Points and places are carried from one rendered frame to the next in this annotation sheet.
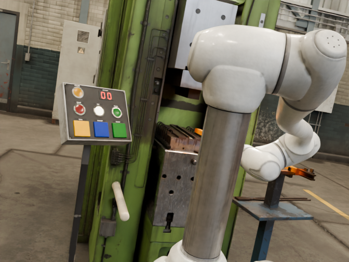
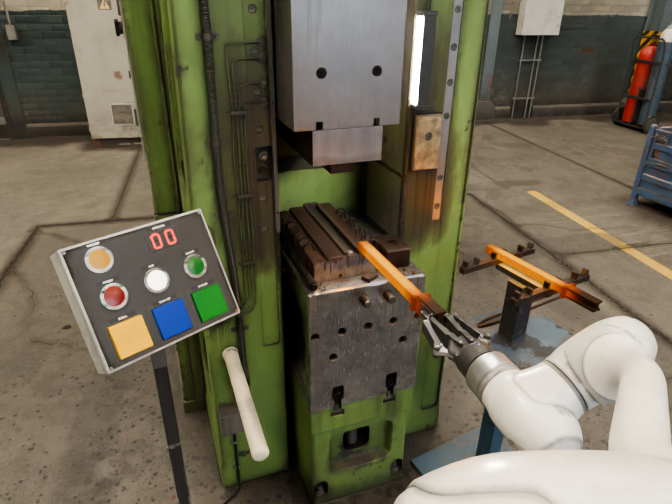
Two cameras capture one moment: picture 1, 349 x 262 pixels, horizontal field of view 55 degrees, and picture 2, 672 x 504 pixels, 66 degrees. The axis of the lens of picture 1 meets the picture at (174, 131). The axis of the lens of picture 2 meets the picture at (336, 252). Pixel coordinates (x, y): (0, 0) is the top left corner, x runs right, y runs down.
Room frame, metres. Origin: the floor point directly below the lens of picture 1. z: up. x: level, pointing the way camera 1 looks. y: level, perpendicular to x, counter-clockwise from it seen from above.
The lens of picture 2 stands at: (0.58, 0.05, 1.68)
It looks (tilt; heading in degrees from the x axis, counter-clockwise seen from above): 27 degrees down; 356
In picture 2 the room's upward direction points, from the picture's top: 1 degrees clockwise
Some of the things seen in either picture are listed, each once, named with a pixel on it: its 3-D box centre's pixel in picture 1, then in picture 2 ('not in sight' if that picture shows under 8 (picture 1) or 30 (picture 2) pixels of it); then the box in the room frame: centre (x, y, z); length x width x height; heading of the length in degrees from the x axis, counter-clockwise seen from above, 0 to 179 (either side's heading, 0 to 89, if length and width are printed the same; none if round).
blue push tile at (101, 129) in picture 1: (101, 129); (172, 318); (1.60, 0.35, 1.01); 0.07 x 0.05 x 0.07; 132
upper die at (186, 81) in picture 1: (187, 79); (322, 128); (2.13, -0.02, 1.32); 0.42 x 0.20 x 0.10; 17
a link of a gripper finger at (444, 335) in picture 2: not in sight; (444, 335); (1.43, -0.24, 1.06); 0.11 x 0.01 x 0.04; 21
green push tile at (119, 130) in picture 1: (118, 130); (209, 302); (1.66, 0.27, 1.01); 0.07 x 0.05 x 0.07; 132
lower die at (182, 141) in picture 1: (177, 135); (322, 237); (2.13, -0.02, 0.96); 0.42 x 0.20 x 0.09; 17
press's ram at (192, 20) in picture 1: (201, 40); (336, 39); (2.14, -0.06, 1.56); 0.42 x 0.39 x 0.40; 17
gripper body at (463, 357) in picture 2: not in sight; (470, 353); (1.37, -0.28, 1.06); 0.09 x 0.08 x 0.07; 16
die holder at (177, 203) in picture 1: (177, 175); (336, 301); (2.16, -0.07, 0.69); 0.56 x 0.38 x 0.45; 17
